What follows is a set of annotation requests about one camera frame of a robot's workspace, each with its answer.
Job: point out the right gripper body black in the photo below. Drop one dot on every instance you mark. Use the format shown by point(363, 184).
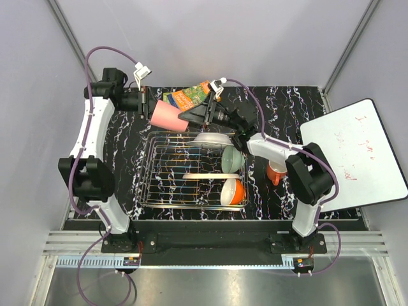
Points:
point(211, 108)

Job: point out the pink cream floral plate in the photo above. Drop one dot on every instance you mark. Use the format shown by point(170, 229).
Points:
point(210, 176)

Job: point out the pale green ceramic bowl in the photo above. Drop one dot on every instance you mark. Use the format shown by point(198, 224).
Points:
point(232, 160)

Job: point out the orange bowl white inside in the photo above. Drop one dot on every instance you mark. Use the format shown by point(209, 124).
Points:
point(232, 193)

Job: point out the blue book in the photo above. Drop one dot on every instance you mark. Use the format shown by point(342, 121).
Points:
point(171, 100)

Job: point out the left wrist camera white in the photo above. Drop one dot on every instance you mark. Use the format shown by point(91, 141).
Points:
point(141, 71)

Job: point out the steel wire dish rack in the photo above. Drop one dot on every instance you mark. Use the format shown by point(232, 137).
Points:
point(167, 158)

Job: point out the white dry erase board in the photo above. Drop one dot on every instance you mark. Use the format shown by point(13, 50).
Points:
point(356, 145)

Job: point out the pink plastic cup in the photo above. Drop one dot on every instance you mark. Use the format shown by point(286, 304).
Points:
point(166, 116)

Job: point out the green book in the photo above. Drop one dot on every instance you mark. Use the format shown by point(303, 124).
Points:
point(164, 96)

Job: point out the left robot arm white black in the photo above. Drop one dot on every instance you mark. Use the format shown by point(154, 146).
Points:
point(85, 174)

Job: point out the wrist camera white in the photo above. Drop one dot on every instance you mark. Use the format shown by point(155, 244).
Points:
point(217, 86)
point(141, 71)

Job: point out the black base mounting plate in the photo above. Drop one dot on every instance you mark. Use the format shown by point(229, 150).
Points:
point(213, 243)

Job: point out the orange ceramic mug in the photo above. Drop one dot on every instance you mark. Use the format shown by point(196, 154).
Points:
point(275, 172)

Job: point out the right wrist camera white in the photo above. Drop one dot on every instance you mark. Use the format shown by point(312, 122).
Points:
point(217, 86)

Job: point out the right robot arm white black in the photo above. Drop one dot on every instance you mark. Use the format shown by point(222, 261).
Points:
point(312, 179)

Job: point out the white paper plate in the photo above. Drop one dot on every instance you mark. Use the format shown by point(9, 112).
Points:
point(210, 141)

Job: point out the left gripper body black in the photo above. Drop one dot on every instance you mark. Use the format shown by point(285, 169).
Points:
point(145, 102)

